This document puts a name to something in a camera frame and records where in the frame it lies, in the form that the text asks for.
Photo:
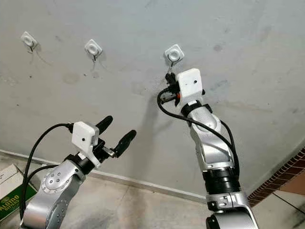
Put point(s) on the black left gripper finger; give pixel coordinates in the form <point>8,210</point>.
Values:
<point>105,123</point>
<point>126,140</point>

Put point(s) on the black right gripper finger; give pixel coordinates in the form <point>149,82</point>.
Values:
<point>170,78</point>
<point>167,97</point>

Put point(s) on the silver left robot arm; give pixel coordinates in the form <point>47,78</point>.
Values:
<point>52,195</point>

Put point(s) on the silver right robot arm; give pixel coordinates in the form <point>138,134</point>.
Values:
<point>217,152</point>

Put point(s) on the green and white cardboard box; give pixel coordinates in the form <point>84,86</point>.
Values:
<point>15,198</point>

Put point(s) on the red brick ledge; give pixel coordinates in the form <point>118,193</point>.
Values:
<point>281,176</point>

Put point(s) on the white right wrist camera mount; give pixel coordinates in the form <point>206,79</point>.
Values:
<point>189,87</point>

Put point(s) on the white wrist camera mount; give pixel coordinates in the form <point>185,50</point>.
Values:
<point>85,138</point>
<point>189,87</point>

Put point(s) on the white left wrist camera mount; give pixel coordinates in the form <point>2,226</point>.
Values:
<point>85,138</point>

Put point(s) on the white square wall hook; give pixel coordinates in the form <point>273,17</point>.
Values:
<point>93,48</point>
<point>29,40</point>
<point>175,54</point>

